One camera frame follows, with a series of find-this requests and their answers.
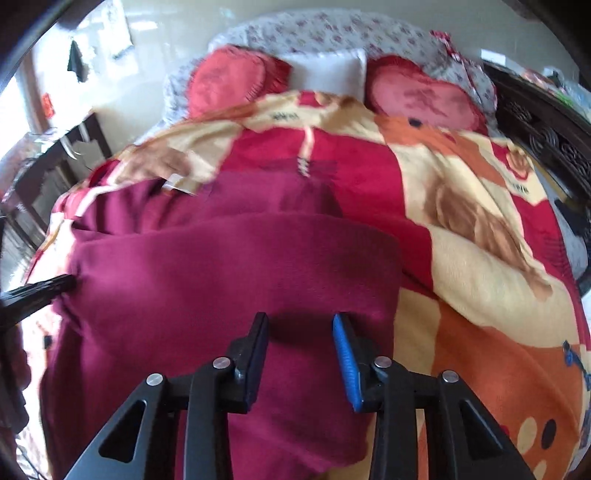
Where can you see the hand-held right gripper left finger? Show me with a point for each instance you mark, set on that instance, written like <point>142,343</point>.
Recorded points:
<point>255,364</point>

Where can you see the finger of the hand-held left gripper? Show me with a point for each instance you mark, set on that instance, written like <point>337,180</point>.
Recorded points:
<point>41,290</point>

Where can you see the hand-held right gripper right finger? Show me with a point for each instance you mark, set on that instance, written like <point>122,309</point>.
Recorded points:
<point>345,364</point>

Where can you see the maroon fleece blanket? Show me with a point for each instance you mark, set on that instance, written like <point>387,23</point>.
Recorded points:
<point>217,286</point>

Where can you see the dark wooden cabinet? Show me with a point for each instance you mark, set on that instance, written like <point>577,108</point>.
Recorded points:
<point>41,184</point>

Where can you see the red orange printed blanket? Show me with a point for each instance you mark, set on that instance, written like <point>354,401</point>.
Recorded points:
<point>471,258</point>

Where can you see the dark hanging cloth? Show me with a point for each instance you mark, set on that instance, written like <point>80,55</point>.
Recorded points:
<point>77,60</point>

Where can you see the red heart-shaped pillow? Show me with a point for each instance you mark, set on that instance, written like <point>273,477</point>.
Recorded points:
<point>422,94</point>

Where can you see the left red round cushion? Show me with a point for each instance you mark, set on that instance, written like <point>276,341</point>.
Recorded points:
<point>231,83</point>

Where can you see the white pillow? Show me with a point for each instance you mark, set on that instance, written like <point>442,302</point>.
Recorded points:
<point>325,69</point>

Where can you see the dark carved wooden headboard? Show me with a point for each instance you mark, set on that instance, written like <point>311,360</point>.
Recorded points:
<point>538,124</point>

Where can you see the floral grey pillow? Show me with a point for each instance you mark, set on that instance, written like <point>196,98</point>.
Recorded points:
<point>351,34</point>

